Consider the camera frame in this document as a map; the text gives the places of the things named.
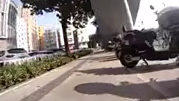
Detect distant dark trees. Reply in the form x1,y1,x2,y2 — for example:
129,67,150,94
86,33,102,51

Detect white high-rise building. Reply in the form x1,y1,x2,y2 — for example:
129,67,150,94
13,14,31,53

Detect dark upright signboard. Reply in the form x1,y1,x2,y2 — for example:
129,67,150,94
72,29,81,50

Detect grey paved pavement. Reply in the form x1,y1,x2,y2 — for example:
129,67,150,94
0,38,179,101

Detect white car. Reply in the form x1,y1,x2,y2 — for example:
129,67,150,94
0,45,31,63

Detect dark tactile paving strip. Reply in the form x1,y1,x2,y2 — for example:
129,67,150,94
0,59,94,101

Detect dark car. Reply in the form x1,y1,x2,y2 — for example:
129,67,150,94
28,46,67,61

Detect orange building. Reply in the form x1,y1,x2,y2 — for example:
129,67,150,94
35,24,48,51

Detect white balconied building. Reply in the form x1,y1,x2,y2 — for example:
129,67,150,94
64,19,92,52

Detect black scooter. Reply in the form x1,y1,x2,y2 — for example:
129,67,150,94
112,25,172,72

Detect beige high-rise building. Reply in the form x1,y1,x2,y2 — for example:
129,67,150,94
20,5,42,53

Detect pale kerb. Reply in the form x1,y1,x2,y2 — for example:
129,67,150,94
0,58,87,101

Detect concrete flyover pillar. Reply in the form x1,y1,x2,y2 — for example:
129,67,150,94
86,0,159,51

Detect white railing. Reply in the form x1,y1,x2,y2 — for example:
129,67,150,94
0,53,47,69

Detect low green hedge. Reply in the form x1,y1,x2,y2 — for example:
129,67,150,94
0,48,98,97

